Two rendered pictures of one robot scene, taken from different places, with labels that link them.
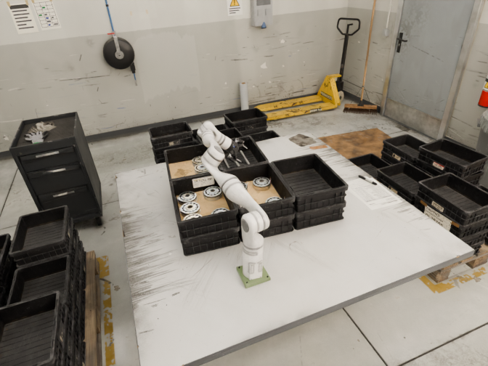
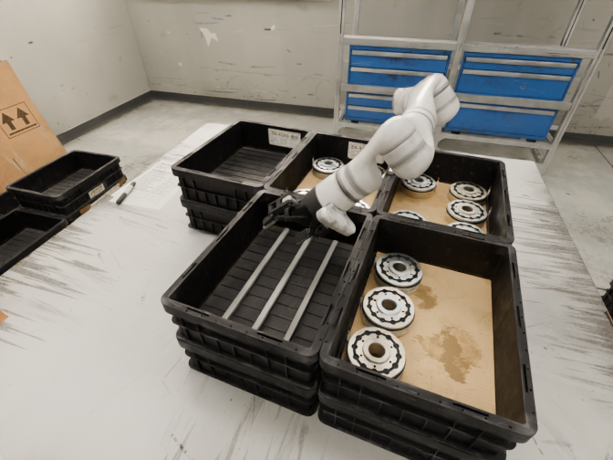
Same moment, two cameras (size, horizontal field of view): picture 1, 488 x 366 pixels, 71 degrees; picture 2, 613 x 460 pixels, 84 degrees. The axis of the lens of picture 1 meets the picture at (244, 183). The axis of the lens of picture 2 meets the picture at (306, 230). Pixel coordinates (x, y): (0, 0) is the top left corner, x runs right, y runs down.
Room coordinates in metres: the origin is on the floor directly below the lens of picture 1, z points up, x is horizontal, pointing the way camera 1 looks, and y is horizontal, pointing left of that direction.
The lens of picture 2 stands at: (2.32, 0.37, 1.40)
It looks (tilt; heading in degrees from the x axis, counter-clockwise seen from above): 39 degrees down; 215
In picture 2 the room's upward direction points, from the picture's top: straight up
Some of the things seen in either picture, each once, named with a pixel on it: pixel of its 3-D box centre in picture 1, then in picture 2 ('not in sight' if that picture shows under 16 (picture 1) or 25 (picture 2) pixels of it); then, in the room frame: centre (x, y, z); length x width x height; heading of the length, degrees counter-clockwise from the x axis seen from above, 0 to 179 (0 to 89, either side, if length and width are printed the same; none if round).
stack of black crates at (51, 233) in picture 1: (53, 253); not in sight; (1.71, 1.31, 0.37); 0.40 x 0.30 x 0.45; 19
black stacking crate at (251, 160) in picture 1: (237, 160); (282, 272); (1.93, 0.03, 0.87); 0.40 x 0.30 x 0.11; 14
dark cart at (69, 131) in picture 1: (64, 175); not in sight; (2.62, 1.58, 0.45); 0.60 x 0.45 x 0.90; 19
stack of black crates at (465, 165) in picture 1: (445, 176); not in sight; (2.32, -1.66, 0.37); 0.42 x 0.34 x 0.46; 19
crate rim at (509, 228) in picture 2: (201, 196); (446, 187); (1.47, 0.23, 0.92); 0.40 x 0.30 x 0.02; 14
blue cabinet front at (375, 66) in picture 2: not in sight; (392, 88); (-0.28, -0.66, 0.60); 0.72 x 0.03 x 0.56; 109
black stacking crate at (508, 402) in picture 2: (192, 168); (424, 314); (1.86, 0.32, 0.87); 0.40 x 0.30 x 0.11; 14
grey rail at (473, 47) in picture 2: not in sight; (459, 46); (-0.44, -0.29, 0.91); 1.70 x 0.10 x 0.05; 109
